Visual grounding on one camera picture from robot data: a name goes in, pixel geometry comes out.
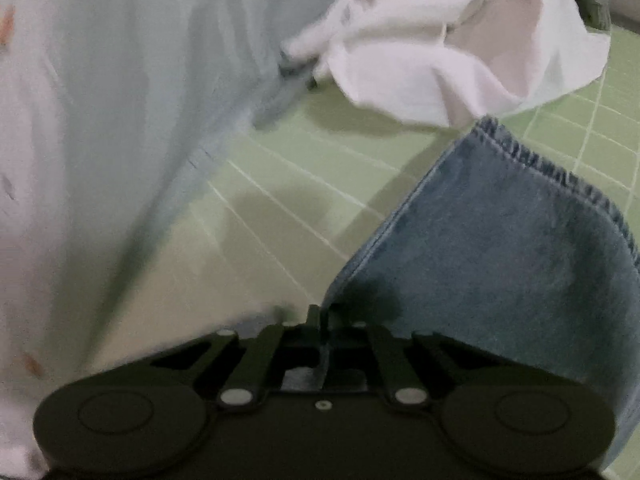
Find dark green cloth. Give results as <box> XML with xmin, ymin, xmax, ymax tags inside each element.
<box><xmin>570</xmin><ymin>0</ymin><xmax>612</xmax><ymax>32</ymax></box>

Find white cloth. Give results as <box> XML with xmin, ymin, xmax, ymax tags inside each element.
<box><xmin>281</xmin><ymin>0</ymin><xmax>612</xmax><ymax>129</ymax></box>

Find light blue carrot print garment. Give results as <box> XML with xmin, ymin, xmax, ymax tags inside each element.
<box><xmin>0</xmin><ymin>0</ymin><xmax>381</xmax><ymax>477</ymax></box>

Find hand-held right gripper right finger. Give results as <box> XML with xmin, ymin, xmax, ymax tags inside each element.
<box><xmin>324</xmin><ymin>310</ymin><xmax>503</xmax><ymax>412</ymax></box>

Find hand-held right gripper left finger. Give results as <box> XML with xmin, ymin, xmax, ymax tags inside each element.
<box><xmin>149</xmin><ymin>304</ymin><xmax>322</xmax><ymax>412</ymax></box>

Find blue denim jeans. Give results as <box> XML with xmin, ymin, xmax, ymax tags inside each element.
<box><xmin>282</xmin><ymin>115</ymin><xmax>640</xmax><ymax>441</ymax></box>

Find green grid cutting mat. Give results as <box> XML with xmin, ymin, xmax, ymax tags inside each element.
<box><xmin>85</xmin><ymin>24</ymin><xmax>640</xmax><ymax>480</ymax></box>

